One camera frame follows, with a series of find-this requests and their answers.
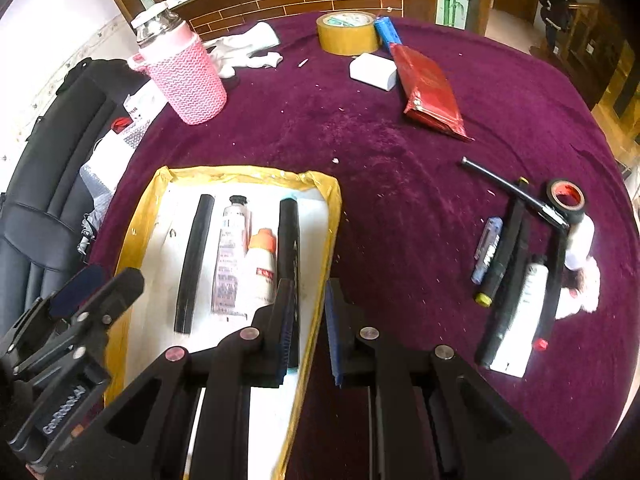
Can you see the black leather chair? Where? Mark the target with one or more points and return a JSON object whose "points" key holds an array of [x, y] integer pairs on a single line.
{"points": [[50, 160]]}

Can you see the blue pen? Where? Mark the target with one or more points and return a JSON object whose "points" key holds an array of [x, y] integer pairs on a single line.
{"points": [[486, 250]]}

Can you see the white tube black cap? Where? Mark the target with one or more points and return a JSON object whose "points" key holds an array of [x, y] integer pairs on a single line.
{"points": [[522, 320]]}

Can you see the yellow taped cardboard tray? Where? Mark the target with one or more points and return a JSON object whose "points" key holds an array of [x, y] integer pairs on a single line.
{"points": [[160, 240]]}

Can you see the beige packing tape roll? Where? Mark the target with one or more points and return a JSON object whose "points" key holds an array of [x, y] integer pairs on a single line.
{"points": [[345, 41]]}

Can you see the wooden cabinet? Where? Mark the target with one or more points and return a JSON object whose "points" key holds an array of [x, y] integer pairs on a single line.
{"points": [[300, 0]]}

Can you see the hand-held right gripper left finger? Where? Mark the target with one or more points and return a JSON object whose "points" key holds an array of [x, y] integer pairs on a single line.
{"points": [[285, 332]]}

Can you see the black marker yellow cap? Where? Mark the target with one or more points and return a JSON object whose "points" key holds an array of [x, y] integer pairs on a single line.
{"points": [[500, 256]]}

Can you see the black jacket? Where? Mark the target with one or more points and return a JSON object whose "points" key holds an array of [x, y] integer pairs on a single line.
{"points": [[556, 10]]}

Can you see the silver hand cream tube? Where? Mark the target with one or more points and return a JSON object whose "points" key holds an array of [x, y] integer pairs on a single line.
{"points": [[230, 260]]}

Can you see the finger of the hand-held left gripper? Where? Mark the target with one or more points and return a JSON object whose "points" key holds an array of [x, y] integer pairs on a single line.
{"points": [[77, 287], [117, 292]]}

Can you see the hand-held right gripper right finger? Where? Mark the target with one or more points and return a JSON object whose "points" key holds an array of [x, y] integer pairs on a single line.
{"points": [[334, 335]]}

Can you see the pink fluffy puff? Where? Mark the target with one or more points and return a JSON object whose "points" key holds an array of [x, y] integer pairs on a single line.
{"points": [[582, 296]]}

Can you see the white plastic bottle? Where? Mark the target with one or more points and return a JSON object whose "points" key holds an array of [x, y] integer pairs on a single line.
{"points": [[582, 241]]}

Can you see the black electrical tape roll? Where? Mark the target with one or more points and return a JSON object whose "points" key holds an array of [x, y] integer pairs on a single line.
{"points": [[575, 213]]}

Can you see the long black stick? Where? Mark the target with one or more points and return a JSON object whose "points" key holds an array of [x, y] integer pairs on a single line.
{"points": [[500, 321]]}

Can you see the thick black marker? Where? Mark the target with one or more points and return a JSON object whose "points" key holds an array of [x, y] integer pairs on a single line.
{"points": [[289, 240]]}

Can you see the white glue bottle orange cap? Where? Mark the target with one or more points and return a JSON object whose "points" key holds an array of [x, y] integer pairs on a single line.
{"points": [[260, 275]]}

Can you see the white cloth glove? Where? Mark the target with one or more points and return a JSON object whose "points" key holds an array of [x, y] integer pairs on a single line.
{"points": [[245, 42]]}

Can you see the white plastic bag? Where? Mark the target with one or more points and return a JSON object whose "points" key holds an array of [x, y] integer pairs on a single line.
{"points": [[145, 105]]}

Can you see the thin black rod barcode label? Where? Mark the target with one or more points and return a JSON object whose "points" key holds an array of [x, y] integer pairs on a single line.
{"points": [[500, 183]]}

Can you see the blue packet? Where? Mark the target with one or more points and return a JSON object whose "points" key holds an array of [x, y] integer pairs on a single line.
{"points": [[387, 32]]}

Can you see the white rectangular box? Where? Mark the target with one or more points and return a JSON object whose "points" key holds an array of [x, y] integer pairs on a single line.
{"points": [[372, 71]]}

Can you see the wooden furniture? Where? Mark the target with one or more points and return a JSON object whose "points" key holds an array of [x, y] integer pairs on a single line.
{"points": [[605, 60]]}

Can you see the pink knit sleeve thermos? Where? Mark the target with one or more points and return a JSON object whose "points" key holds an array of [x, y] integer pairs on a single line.
{"points": [[190, 80]]}

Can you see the clear bubble wrap bag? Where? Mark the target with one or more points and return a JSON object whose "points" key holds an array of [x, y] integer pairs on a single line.
{"points": [[100, 180]]}

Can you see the purple velvet tablecloth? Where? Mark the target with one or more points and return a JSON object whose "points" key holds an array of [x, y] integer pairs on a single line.
{"points": [[350, 160]]}

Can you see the small red cap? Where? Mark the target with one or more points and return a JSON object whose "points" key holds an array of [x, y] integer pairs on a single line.
{"points": [[540, 345]]}

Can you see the red foil packet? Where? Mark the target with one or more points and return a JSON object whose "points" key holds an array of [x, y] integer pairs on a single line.
{"points": [[427, 90]]}

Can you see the black marker red cap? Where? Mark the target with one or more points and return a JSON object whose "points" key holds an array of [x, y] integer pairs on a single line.
{"points": [[550, 301]]}

